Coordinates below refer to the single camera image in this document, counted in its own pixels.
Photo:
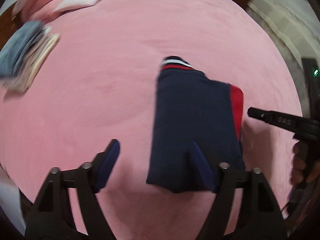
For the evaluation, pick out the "pink fleece bed blanket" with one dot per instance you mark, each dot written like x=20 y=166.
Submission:
x=100 y=92

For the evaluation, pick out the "folded blue jeans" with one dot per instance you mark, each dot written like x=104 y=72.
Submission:
x=20 y=45

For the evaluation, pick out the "folded cream clothes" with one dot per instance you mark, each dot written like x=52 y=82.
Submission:
x=33 y=68

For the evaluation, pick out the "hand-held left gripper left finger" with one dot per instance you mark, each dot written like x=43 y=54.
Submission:
x=110 y=160

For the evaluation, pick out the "pink pillow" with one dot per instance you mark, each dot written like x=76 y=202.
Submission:
x=42 y=2

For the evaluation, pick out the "navy and red varsity jacket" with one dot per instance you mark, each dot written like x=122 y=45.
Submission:
x=190 y=110

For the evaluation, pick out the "wooden headboard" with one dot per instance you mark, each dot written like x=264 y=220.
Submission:
x=7 y=27

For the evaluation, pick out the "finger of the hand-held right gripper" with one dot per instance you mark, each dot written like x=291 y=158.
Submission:
x=272 y=120

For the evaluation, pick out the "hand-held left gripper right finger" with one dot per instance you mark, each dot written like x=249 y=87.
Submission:
x=200 y=165

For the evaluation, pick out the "person's right hand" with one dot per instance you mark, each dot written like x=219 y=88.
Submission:
x=297 y=170

